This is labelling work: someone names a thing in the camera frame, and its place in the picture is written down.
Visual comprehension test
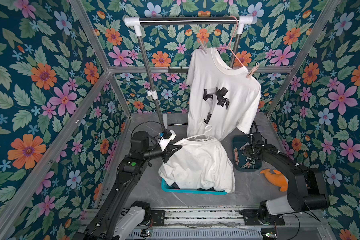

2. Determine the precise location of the black wall hook rail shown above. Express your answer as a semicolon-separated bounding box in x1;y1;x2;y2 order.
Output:
168;67;189;74

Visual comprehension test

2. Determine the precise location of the plain white t-shirt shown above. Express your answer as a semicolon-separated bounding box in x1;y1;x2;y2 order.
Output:
159;137;235;194

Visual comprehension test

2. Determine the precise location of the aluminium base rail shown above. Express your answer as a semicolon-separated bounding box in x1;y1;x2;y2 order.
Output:
126;206;336;240

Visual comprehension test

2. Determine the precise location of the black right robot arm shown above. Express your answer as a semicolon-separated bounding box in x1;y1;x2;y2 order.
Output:
244;122;330;225

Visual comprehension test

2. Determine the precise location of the teal clothespin tray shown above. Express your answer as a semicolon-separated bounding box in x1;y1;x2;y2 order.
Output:
232;135;263;172

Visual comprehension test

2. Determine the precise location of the teal laundry basket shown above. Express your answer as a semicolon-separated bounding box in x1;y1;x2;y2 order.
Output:
161;179;227;196

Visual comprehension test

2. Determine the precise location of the white plastic hanger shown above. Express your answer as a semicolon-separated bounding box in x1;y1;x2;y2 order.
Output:
186;125;213;142

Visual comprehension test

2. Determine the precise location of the orange plush toy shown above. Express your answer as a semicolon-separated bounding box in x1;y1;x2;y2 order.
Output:
260;169;288;192

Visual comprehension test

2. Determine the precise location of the white printed t-shirt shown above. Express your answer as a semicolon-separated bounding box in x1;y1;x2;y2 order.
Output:
186;48;261;141

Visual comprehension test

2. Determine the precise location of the white steel clothes rack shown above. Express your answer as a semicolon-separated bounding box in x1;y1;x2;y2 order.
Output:
124;16;253;126

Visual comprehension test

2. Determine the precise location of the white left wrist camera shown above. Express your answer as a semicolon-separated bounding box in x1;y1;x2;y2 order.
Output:
158;129;176;152

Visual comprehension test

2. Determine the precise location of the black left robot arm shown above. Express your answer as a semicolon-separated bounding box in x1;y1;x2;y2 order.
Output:
73;129;181;240

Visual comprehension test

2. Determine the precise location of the pink wire hanger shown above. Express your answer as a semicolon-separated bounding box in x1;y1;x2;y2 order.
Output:
218;16;252;68

